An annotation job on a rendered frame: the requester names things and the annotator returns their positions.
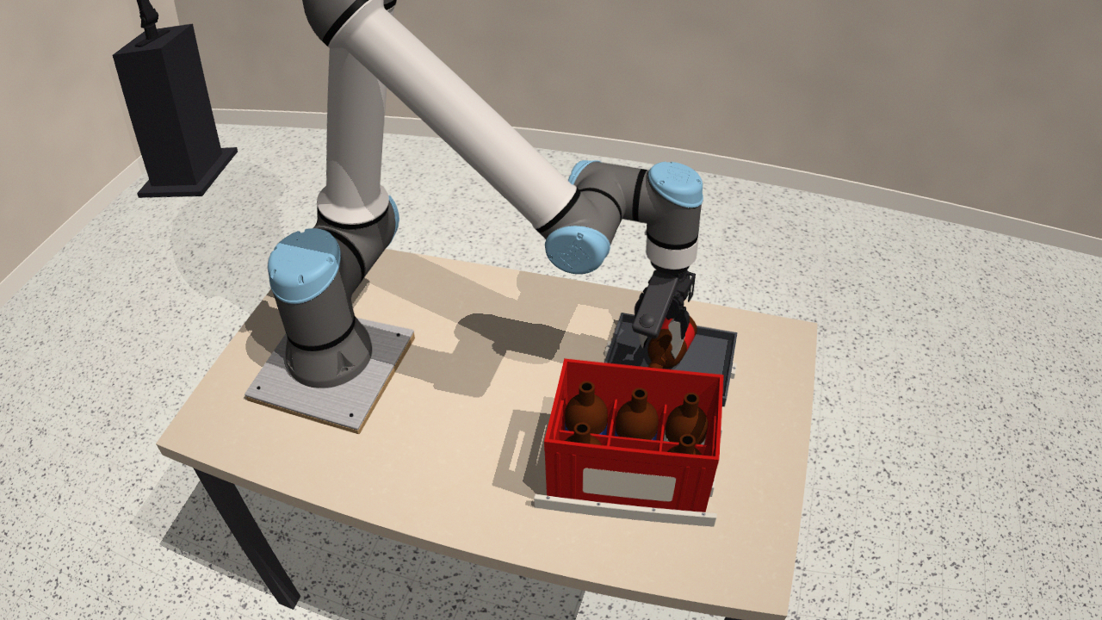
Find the red box with cut-out openings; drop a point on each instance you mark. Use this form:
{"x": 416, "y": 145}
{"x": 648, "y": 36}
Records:
{"x": 634, "y": 471}

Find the brown bottle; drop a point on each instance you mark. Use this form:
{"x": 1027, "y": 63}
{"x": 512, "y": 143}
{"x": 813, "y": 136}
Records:
{"x": 686, "y": 446}
{"x": 582, "y": 434}
{"x": 588, "y": 408}
{"x": 637, "y": 418}
{"x": 659, "y": 349}
{"x": 687, "y": 419}

